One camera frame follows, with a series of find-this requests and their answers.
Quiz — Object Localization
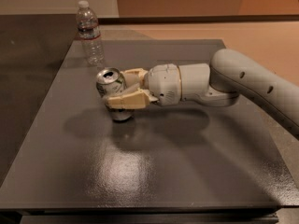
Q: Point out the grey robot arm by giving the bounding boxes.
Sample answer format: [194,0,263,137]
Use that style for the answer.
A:
[104,49,299,138]

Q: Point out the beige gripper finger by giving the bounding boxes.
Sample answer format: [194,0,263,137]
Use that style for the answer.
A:
[121,68,148,87]
[104,89,158,110]

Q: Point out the clear plastic water bottle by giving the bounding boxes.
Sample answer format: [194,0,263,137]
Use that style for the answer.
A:
[76,0,105,67]

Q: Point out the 7up soda can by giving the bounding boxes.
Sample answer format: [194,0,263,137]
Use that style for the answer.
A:
[96,67,133,122]

